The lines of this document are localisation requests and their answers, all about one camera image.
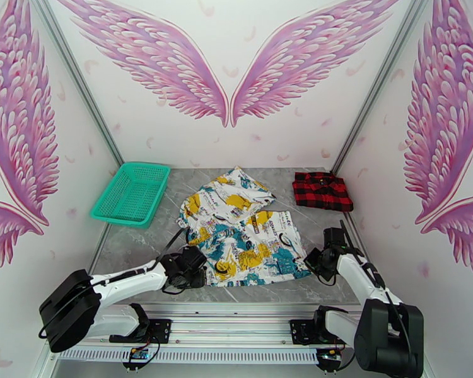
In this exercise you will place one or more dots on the red black plaid shirt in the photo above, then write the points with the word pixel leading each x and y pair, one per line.
pixel 323 192

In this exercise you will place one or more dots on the white yellow teal printed shirt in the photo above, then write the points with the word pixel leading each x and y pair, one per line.
pixel 240 239

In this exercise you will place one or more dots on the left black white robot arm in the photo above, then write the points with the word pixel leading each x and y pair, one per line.
pixel 130 278

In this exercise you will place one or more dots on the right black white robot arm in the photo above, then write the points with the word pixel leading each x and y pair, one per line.
pixel 390 337

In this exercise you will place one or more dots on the teal plastic mesh basket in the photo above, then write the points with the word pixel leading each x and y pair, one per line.
pixel 134 195

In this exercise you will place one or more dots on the small green circuit board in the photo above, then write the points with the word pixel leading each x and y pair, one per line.
pixel 330 354
pixel 138 354

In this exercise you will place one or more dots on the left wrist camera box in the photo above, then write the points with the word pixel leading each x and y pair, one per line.
pixel 193 256

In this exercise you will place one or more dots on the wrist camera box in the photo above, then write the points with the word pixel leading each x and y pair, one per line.
pixel 193 256
pixel 333 236

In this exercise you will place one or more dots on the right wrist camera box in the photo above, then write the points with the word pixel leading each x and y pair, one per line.
pixel 333 236

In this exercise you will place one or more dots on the aluminium table side rail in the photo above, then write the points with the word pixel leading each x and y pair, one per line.
pixel 356 231
pixel 100 247

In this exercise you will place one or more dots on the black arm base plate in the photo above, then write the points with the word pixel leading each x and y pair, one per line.
pixel 161 329
pixel 299 331

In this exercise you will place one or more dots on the aluminium mounting rail frame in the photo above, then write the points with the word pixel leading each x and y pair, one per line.
pixel 228 321

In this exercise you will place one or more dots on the black board mounting bracket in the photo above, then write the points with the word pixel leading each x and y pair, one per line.
pixel 135 365
pixel 328 365

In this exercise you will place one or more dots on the aluminium corner post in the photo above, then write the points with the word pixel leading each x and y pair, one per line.
pixel 75 73
pixel 383 73

